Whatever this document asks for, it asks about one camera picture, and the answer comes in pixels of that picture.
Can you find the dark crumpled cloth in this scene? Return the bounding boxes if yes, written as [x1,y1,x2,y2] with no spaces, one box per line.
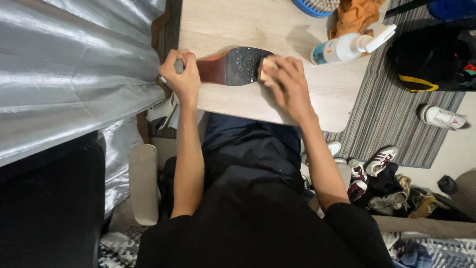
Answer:
[437,174,459,196]

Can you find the person's right hand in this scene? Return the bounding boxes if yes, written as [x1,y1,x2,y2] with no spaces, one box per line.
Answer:
[260,55,317,126]

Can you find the striped rug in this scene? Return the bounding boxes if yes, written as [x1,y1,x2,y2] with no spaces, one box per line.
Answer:
[324,0,466,169]

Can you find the silver shiny cover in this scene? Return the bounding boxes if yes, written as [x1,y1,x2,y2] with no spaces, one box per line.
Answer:
[0,0,168,218]

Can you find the black-soled high heel shoe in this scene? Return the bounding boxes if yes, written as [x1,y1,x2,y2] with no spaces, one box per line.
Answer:
[160,46,276,87]

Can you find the beige cleaning sponge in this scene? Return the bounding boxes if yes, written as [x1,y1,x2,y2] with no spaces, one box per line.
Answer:
[258,58,279,82]

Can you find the blue plastic container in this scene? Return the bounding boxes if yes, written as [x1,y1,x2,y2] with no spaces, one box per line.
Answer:
[427,0,476,21]

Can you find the patterned blanket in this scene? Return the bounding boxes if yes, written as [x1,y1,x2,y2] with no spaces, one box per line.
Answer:
[97,225,476,268]

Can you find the person's left hand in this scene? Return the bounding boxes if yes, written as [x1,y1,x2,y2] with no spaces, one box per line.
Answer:
[159,49,202,109]

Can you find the black bag with yellow trim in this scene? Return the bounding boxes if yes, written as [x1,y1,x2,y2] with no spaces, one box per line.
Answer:
[386,19,476,93]

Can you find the blue scrubbing brush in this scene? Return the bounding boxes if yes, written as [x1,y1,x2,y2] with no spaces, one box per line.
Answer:
[291,0,341,18]

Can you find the black cabinet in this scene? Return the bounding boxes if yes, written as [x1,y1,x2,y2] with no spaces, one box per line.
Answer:
[0,131,106,268]

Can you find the white black package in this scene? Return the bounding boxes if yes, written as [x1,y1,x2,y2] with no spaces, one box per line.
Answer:
[146,92,180,131]

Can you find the heap of shoes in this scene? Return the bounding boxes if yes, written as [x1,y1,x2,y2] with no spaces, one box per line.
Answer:
[300,141,473,223]

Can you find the brown wooden frame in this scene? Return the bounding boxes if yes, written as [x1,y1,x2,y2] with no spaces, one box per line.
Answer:
[136,0,172,145]

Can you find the orange cloth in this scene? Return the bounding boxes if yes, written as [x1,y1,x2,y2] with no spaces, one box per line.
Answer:
[329,0,387,41]

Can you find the person's black shirt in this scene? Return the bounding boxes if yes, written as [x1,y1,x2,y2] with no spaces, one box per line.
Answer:
[135,164,395,268]

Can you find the person's dark blue trousers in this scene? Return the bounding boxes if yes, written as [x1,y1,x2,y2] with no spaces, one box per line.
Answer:
[201,113,305,194]

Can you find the white spray bottle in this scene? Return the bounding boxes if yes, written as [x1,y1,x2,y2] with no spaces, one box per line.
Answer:
[310,24,397,66]

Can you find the white sneaker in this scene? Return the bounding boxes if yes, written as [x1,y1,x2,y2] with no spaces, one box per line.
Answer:
[419,104,468,130]

